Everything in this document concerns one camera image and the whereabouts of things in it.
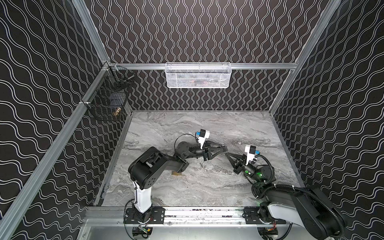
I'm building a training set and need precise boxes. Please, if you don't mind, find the brass padlock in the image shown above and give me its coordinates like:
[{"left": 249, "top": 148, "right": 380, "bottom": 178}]
[{"left": 172, "top": 171, "right": 183, "bottom": 176}]

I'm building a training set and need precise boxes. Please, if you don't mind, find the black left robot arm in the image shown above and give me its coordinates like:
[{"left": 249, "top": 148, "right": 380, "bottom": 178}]
[{"left": 129, "top": 141, "right": 228, "bottom": 214}]

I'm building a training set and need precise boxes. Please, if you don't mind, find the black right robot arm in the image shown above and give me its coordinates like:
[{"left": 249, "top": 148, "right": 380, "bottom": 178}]
[{"left": 225, "top": 153, "right": 346, "bottom": 240}]

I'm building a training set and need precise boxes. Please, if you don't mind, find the aluminium back crossbar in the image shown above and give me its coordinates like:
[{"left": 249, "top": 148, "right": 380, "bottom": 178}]
[{"left": 110, "top": 63, "right": 298, "bottom": 71}]

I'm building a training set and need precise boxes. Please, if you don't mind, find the black corrugated cable conduit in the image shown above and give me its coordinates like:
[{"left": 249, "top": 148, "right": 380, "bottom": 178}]
[{"left": 251, "top": 154, "right": 346, "bottom": 238}]

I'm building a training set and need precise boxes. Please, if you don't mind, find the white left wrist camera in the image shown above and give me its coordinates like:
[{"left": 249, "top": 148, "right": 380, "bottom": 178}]
[{"left": 196, "top": 129, "right": 210, "bottom": 149}]

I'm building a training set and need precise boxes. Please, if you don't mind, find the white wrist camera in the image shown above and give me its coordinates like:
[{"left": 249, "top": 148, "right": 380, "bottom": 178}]
[
  {"left": 245, "top": 145, "right": 260, "bottom": 165},
  {"left": 196, "top": 129, "right": 210, "bottom": 149}
]

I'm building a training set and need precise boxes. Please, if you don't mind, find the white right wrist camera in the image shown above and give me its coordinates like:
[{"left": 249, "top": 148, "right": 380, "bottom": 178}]
[{"left": 245, "top": 145, "right": 260, "bottom": 165}]

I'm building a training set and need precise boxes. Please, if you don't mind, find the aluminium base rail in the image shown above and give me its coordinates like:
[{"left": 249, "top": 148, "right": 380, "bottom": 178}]
[{"left": 85, "top": 206, "right": 326, "bottom": 227}]

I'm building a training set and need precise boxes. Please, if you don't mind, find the white mesh wall basket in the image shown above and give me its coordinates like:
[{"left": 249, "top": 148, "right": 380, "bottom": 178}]
[{"left": 165, "top": 62, "right": 232, "bottom": 89}]

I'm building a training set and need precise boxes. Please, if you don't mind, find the black wire wall basket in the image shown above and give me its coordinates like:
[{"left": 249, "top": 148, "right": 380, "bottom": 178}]
[{"left": 86, "top": 66, "right": 137, "bottom": 123}]

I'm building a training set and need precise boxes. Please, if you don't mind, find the aluminium corner frame post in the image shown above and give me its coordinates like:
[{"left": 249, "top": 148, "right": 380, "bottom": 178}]
[{"left": 73, "top": 0, "right": 110, "bottom": 63}]

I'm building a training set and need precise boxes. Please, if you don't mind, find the aluminium right corner post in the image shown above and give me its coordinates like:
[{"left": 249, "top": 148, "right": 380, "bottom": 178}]
[{"left": 269, "top": 0, "right": 341, "bottom": 116}]

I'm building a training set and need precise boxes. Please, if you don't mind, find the aluminium left side rail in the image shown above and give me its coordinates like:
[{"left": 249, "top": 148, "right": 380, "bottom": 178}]
[{"left": 1, "top": 62, "right": 110, "bottom": 240}]

